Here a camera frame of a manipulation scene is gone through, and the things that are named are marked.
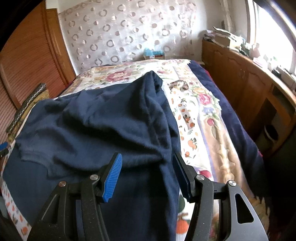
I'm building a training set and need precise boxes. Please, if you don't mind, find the navy blue printed t-shirt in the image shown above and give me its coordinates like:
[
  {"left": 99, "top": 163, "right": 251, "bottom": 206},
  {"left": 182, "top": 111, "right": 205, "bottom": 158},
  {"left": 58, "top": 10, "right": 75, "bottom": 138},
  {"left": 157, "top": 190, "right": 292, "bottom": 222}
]
[{"left": 3, "top": 71, "right": 180, "bottom": 240}]

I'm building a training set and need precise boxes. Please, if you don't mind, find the orange print white sheet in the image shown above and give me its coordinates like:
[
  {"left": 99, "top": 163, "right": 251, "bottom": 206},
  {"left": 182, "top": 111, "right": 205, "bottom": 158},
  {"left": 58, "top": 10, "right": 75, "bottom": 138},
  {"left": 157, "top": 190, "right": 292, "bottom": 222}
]
[{"left": 1, "top": 177, "right": 32, "bottom": 240}]

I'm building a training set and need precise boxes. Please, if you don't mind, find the navy blue blanket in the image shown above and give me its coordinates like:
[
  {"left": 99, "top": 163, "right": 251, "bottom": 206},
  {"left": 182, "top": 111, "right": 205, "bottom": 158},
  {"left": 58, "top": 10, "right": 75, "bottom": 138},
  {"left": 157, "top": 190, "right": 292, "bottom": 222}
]
[{"left": 188, "top": 60, "right": 264, "bottom": 199}]

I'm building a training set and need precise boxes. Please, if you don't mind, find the floral quilt bedspread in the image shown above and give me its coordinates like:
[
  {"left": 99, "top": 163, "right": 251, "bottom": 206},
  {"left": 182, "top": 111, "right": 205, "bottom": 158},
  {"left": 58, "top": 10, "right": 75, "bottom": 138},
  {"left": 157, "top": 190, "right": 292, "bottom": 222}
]
[{"left": 60, "top": 59, "right": 258, "bottom": 241}]

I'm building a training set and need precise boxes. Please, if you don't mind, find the brown louvered wooden wardrobe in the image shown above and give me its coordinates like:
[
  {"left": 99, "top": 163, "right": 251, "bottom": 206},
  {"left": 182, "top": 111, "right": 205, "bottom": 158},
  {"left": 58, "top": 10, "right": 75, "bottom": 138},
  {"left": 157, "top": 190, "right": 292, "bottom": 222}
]
[{"left": 1, "top": 1, "right": 76, "bottom": 142}]

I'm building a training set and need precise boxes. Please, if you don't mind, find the wooden window side cabinet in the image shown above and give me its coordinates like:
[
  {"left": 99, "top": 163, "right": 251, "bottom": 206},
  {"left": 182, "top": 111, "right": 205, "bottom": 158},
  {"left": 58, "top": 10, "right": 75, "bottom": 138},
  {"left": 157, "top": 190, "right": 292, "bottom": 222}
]
[{"left": 202, "top": 40, "right": 295, "bottom": 151}]

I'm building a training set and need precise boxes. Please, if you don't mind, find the circle patterned sheer curtain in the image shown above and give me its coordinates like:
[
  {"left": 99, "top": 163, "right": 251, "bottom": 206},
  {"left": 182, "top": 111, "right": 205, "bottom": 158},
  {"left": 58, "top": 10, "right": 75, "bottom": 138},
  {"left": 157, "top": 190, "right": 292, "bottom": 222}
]
[{"left": 58, "top": 1, "right": 199, "bottom": 74}]

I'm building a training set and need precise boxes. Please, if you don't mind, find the pink bottle on sill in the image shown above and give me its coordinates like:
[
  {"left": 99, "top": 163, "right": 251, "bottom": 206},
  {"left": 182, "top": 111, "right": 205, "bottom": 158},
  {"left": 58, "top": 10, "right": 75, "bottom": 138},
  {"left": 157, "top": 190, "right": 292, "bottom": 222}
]
[{"left": 249, "top": 43, "right": 260, "bottom": 59}]

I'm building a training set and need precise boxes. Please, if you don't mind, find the blue tissue box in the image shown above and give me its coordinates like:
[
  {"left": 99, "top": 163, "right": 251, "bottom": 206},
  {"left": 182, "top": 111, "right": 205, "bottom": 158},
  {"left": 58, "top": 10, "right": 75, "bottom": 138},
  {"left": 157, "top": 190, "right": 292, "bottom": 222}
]
[{"left": 143, "top": 48, "right": 165, "bottom": 60}]

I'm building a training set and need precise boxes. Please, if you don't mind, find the stack of papers and boxes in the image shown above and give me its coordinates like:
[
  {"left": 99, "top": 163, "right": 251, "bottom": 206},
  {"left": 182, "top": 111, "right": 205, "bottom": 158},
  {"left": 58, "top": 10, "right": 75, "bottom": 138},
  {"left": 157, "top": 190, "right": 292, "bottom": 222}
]
[{"left": 204, "top": 27, "right": 244, "bottom": 49}]

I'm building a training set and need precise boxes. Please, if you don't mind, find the bright window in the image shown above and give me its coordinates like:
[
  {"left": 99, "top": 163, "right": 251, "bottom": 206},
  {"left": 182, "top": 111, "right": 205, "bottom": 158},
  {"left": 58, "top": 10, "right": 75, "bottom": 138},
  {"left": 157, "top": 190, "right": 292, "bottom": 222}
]
[{"left": 245, "top": 1, "right": 295, "bottom": 75}]

